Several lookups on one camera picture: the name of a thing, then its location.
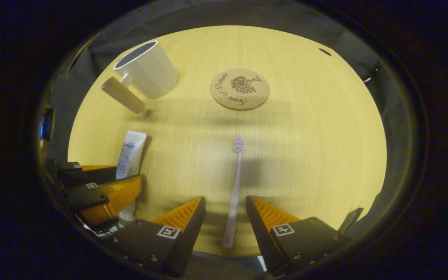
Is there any pink toothbrush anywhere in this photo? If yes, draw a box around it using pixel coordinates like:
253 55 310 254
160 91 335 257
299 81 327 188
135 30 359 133
223 136 246 249

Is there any round cork coaster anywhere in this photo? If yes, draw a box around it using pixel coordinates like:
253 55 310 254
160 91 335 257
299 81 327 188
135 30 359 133
210 68 270 111

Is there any white toothpaste tube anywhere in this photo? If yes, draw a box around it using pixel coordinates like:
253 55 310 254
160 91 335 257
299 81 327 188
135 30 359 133
114 131 147 222

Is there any black backdrop cloth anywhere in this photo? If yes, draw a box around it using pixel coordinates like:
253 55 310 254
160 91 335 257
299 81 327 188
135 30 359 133
39 0 417 249

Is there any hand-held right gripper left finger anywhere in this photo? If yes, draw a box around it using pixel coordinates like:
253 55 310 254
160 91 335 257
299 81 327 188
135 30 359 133
100 196 206 277

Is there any white cup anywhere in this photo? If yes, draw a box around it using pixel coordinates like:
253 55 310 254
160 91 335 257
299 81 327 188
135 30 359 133
100 40 180 114

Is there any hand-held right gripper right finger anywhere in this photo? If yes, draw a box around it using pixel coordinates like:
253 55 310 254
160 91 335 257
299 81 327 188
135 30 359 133
246 195 352 277

